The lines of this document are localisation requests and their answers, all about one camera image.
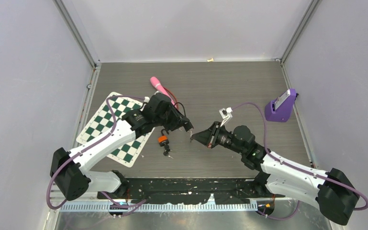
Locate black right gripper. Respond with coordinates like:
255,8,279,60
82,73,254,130
192,121,245,155

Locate black cable padlock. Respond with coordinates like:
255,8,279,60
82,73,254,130
173,102,194,133

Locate orange black padlock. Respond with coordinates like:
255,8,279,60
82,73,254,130
158,129,169,147

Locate black headed keys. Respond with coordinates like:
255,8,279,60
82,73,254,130
163,145,173,158

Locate red cable padlock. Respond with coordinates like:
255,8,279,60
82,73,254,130
164,87,179,109

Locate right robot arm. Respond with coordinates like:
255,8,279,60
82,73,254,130
191,121,359,226

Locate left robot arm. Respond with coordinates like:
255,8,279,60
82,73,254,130
46,92,193,201

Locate pink toy microphone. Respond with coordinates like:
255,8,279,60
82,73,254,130
150,76,175,105

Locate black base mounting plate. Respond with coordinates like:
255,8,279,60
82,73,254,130
108,178,273,205

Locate green white chessboard mat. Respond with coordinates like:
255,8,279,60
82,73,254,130
76,97,153,168

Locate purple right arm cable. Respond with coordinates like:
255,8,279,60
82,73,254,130
231,102,368,220

